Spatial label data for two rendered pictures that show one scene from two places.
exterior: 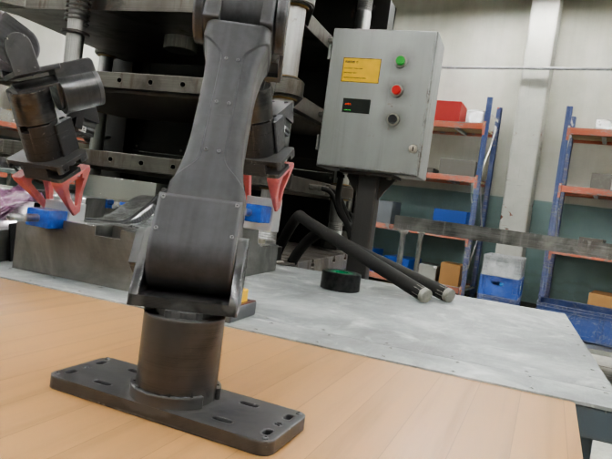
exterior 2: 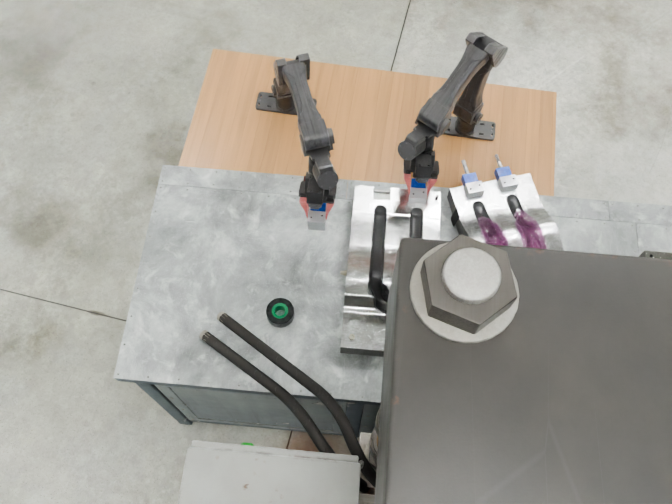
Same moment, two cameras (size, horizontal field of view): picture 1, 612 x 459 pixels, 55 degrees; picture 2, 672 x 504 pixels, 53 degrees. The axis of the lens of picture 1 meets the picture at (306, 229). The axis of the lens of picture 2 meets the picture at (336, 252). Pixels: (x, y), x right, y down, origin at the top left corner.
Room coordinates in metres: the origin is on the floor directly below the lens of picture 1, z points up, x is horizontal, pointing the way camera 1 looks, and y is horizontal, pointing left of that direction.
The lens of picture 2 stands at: (1.85, -0.09, 2.67)
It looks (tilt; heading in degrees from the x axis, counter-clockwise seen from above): 65 degrees down; 166
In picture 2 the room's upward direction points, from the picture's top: straight up
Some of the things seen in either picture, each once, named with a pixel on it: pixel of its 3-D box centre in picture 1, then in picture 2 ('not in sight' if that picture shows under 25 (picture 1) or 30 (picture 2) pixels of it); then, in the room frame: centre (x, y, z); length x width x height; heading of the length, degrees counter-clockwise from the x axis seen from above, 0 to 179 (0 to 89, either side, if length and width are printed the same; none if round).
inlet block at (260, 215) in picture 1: (250, 212); (318, 206); (0.93, 0.09, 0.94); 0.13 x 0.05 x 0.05; 161
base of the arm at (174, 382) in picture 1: (179, 356); (285, 97); (0.45, 0.08, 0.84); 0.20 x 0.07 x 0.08; 68
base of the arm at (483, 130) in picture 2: not in sight; (466, 121); (0.68, 0.64, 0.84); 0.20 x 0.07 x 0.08; 68
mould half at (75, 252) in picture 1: (169, 235); (392, 267); (1.13, 0.26, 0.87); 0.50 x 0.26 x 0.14; 161
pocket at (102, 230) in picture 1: (117, 239); (381, 196); (0.90, 0.29, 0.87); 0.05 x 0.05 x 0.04; 71
